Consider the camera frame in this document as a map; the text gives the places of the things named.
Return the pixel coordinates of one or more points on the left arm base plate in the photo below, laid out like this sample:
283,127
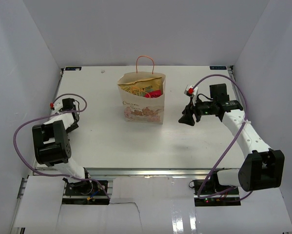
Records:
91,194

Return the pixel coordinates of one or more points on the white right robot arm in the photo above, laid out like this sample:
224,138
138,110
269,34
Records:
262,167

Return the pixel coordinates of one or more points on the yellow kettle chips bag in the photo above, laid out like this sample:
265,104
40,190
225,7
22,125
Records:
143,86

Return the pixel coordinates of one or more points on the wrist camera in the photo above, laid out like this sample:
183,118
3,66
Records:
192,92
56,107

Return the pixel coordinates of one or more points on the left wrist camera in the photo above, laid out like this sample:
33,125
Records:
56,107

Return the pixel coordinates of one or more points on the blue label left corner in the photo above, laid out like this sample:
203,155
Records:
73,68

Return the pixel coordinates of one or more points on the red snack wrapper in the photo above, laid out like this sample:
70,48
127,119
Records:
153,94

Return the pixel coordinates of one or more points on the blue label corner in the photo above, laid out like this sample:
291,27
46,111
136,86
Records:
218,67
73,68

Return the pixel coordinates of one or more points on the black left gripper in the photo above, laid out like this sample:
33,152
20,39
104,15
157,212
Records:
72,127

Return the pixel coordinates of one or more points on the beige cream bear paper bag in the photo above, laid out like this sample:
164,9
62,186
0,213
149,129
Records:
141,109

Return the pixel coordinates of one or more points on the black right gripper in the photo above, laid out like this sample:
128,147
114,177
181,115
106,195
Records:
188,118

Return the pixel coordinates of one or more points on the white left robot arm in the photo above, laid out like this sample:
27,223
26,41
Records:
51,143

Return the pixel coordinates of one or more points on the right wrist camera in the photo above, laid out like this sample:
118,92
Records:
192,92

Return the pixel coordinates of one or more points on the aluminium table rail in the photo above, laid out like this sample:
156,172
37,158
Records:
115,172

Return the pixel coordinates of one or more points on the blue label right corner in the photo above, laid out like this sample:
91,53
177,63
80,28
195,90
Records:
218,67

